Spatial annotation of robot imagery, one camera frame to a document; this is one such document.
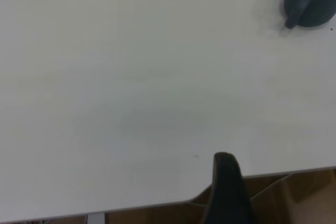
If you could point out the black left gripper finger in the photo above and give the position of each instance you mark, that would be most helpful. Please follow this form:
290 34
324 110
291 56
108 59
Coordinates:
228 195

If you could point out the dark grey ceramic mug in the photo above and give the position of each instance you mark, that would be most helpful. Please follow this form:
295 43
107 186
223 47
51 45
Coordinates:
315 9

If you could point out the white table leg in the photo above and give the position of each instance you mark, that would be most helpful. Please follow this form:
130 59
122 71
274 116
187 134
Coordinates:
96 218

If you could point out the white table frame bar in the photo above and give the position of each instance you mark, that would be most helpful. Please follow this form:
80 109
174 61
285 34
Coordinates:
271 186

